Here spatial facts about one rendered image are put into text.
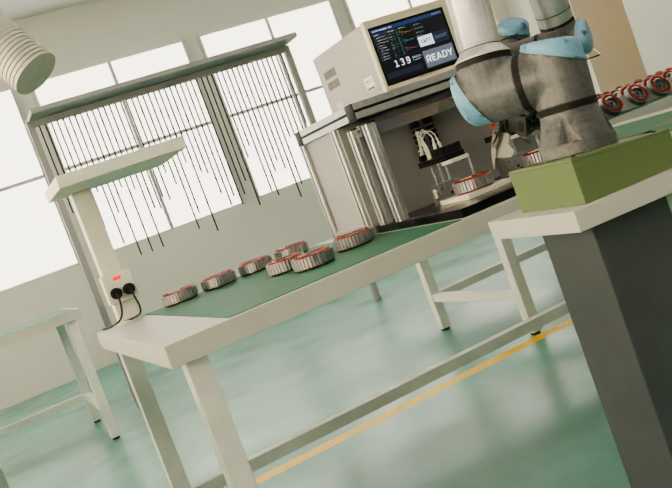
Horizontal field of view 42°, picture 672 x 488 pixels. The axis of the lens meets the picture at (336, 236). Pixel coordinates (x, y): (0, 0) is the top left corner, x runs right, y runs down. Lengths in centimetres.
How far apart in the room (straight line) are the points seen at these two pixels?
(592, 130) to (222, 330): 83
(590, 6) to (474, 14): 473
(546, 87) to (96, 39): 738
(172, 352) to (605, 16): 520
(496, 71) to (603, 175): 31
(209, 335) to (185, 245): 685
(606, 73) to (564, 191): 482
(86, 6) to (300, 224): 297
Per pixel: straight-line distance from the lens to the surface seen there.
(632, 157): 169
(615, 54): 655
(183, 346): 180
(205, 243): 870
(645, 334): 175
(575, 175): 161
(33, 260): 844
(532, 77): 174
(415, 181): 259
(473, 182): 234
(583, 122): 173
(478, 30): 180
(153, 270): 858
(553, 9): 191
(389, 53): 249
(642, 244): 175
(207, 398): 186
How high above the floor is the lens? 96
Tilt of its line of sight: 4 degrees down
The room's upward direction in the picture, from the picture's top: 20 degrees counter-clockwise
